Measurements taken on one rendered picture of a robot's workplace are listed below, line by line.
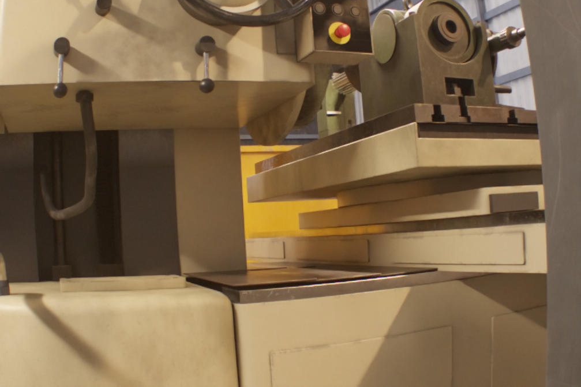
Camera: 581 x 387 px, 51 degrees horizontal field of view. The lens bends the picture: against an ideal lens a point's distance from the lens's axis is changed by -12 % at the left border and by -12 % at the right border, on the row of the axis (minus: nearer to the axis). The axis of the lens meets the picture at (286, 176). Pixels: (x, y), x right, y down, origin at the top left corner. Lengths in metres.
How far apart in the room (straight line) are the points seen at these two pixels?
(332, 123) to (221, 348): 0.98
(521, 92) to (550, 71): 11.63
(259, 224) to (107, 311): 2.63
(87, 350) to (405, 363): 0.79
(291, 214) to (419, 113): 2.61
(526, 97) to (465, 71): 10.17
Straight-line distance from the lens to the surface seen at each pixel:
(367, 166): 1.69
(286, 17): 1.32
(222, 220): 2.14
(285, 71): 1.55
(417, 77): 1.59
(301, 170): 2.10
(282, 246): 2.80
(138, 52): 1.48
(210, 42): 1.47
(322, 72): 1.76
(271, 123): 1.89
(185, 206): 2.11
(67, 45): 1.43
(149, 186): 2.09
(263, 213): 4.02
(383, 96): 1.74
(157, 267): 2.09
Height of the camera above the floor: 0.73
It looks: 5 degrees up
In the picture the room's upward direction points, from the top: 3 degrees counter-clockwise
